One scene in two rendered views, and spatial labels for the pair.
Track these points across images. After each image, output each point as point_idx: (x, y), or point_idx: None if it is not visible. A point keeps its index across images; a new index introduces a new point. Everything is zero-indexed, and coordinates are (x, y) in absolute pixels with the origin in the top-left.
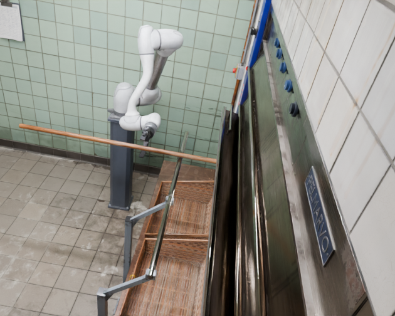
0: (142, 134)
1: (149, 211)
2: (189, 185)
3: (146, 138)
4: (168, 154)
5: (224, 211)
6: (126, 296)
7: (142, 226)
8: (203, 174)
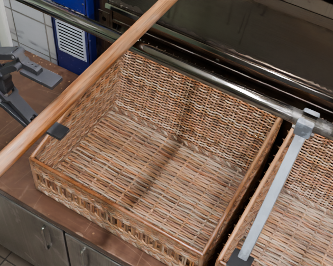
0: (27, 73)
1: (278, 193)
2: (79, 107)
3: (8, 82)
4: (119, 58)
5: None
6: None
7: (125, 262)
8: (12, 77)
